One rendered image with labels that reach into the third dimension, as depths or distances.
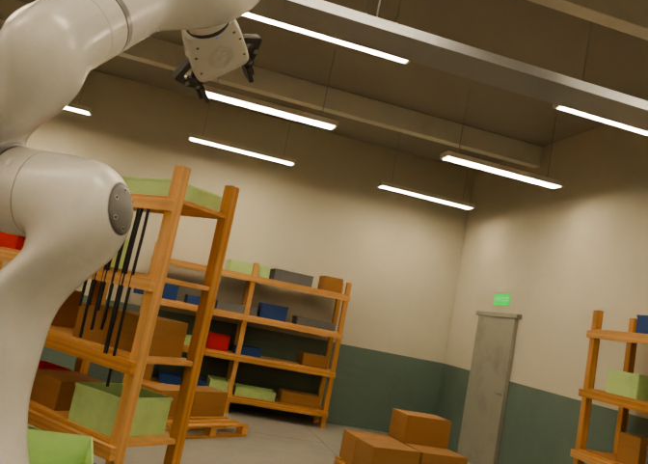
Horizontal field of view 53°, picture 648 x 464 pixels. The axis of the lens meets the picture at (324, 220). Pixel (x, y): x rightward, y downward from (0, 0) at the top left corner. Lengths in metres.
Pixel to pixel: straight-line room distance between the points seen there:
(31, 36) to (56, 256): 0.22
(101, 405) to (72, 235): 3.39
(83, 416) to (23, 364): 3.44
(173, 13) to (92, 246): 0.36
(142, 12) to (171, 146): 9.64
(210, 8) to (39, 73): 0.30
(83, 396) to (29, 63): 3.56
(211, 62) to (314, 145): 9.66
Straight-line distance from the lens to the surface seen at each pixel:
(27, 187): 0.75
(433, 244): 11.24
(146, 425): 4.16
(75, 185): 0.72
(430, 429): 7.69
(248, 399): 9.86
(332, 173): 10.78
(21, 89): 0.75
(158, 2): 0.91
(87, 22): 0.78
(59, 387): 4.48
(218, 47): 1.15
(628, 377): 6.73
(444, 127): 9.28
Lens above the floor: 1.60
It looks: 8 degrees up
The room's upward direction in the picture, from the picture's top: 11 degrees clockwise
